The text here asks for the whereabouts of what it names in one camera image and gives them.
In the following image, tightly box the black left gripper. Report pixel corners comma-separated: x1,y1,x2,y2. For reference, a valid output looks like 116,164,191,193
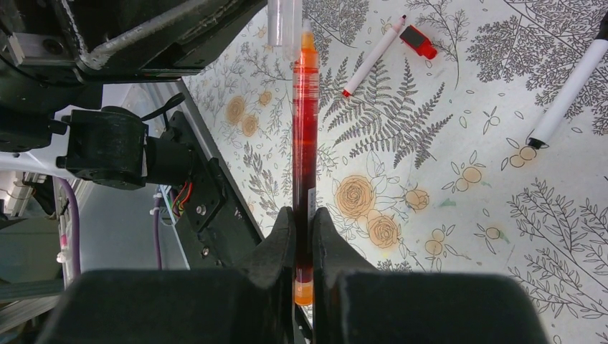
1,0,266,114

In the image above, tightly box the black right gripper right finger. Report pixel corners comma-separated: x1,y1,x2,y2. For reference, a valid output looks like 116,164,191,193
312,208,548,343

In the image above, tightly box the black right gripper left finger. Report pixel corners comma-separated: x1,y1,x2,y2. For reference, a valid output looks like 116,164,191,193
38,207,295,343

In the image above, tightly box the clear pen cap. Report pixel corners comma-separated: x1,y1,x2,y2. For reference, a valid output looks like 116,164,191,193
267,0,303,62

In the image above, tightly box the orange red pen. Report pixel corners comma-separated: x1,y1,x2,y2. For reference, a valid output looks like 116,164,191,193
292,19,320,306

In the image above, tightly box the white marker black tip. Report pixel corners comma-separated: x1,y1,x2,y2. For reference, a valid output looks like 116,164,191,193
527,14,607,150

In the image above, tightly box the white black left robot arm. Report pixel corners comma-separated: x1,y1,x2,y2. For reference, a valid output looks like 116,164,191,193
1,1,265,190

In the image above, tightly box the white marker red end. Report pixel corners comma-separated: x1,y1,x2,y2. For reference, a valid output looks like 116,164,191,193
342,14,407,97

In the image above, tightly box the floral table mat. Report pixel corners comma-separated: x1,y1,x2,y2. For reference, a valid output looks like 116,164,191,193
182,0,608,344

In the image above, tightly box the red marker cap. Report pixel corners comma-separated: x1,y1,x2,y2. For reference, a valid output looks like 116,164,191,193
399,25,437,60

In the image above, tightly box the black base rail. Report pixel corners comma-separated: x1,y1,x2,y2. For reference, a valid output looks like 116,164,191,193
170,111,263,269

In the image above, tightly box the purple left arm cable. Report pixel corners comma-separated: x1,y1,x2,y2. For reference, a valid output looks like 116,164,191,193
56,178,82,281

